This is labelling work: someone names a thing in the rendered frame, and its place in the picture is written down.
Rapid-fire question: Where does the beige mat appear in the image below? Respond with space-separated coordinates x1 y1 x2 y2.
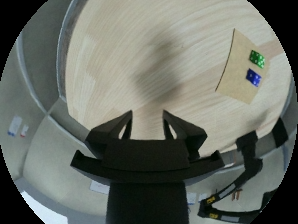
216 28 270 105

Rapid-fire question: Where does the green die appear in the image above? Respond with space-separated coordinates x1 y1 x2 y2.
250 49 266 69

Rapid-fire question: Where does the blue die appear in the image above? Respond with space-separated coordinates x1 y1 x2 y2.
247 68 262 87

